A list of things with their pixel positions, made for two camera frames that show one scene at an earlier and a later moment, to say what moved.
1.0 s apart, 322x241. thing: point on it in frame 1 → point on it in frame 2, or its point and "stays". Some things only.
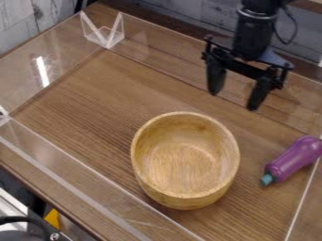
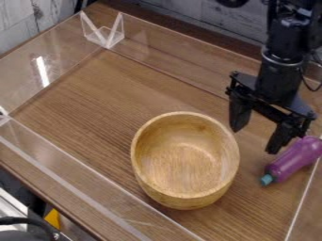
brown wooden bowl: x=184 y=155 stays
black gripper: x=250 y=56 → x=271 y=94
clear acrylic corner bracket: x=103 y=37 stays
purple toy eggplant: x=292 y=160 stays
